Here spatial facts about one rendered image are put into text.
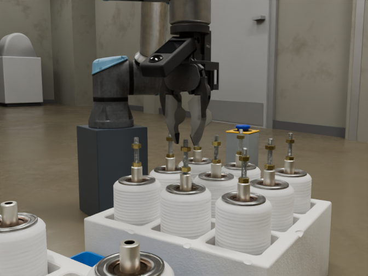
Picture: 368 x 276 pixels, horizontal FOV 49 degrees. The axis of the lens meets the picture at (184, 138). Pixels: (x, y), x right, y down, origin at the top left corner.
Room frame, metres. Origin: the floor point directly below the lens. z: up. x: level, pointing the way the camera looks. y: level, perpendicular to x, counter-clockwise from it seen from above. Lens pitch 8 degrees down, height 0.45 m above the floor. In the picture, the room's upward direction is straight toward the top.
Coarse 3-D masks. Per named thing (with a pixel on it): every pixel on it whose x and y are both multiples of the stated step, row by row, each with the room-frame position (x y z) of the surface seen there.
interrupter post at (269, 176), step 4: (264, 172) 0.76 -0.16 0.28; (268, 172) 0.76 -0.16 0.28; (272, 172) 0.76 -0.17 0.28; (264, 176) 0.76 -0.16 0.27; (268, 176) 0.76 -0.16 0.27; (272, 176) 0.76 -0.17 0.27; (264, 180) 0.76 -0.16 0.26; (268, 180) 0.76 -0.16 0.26; (272, 180) 0.76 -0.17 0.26; (264, 184) 0.76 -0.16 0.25; (268, 184) 0.76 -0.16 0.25; (272, 184) 0.76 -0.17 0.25
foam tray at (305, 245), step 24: (96, 216) 0.79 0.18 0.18; (312, 216) 0.79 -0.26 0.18; (96, 240) 0.76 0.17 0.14; (120, 240) 0.72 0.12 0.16; (144, 240) 0.69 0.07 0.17; (168, 240) 0.66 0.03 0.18; (192, 240) 0.66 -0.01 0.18; (288, 240) 0.66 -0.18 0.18; (312, 240) 0.76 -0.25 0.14; (192, 264) 0.64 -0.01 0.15; (216, 264) 0.61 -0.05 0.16; (240, 264) 0.59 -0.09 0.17; (264, 264) 0.57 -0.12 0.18; (288, 264) 0.64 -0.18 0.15; (312, 264) 0.77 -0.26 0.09
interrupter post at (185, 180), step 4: (180, 176) 0.73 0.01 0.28; (184, 176) 0.72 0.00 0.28; (188, 176) 0.73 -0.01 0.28; (180, 180) 0.73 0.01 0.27; (184, 180) 0.72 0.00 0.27; (188, 180) 0.73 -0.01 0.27; (180, 184) 0.73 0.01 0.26; (184, 184) 0.72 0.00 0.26; (188, 184) 0.73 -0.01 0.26; (180, 188) 0.73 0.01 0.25; (184, 188) 0.72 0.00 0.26; (188, 188) 0.73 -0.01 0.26
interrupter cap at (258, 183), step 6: (252, 180) 0.79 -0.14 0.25; (258, 180) 0.79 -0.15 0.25; (276, 180) 0.79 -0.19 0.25; (282, 180) 0.79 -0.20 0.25; (252, 186) 0.75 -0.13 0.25; (258, 186) 0.74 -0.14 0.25; (264, 186) 0.74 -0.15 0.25; (270, 186) 0.75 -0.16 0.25; (276, 186) 0.74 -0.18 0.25; (282, 186) 0.75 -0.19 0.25; (288, 186) 0.75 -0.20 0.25
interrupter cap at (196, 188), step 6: (168, 186) 0.74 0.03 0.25; (174, 186) 0.75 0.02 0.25; (192, 186) 0.75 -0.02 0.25; (198, 186) 0.74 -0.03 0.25; (204, 186) 0.74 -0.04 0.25; (168, 192) 0.71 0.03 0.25; (174, 192) 0.70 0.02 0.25; (180, 192) 0.70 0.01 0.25; (186, 192) 0.70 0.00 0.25; (192, 192) 0.70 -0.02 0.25; (198, 192) 0.70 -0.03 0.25
